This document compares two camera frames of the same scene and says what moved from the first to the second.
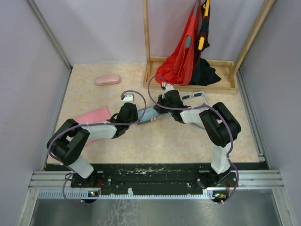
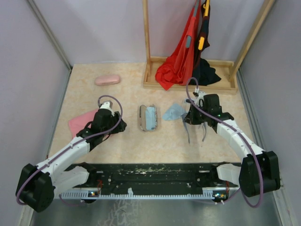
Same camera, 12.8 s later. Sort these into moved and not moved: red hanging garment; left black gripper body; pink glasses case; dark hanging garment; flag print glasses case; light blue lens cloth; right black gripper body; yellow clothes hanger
Moved: light blue lens cloth; right black gripper body; left black gripper body; flag print glasses case
Not moved: dark hanging garment; yellow clothes hanger; pink glasses case; red hanging garment
